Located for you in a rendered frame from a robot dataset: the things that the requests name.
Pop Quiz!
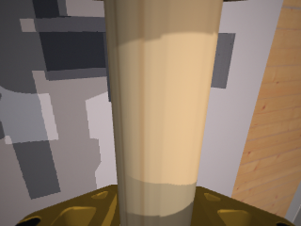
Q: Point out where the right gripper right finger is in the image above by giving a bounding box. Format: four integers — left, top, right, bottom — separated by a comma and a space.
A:
190, 186, 295, 226

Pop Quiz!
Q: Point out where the wooden rolling pin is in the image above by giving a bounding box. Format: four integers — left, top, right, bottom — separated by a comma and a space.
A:
97, 0, 245, 226

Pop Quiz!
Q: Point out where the grey rectangular frame with v-shaped cradles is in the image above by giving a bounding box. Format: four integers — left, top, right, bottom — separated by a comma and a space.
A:
32, 0, 236, 102

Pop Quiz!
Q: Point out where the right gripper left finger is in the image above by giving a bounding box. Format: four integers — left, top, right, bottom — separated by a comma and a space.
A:
17, 185, 120, 226

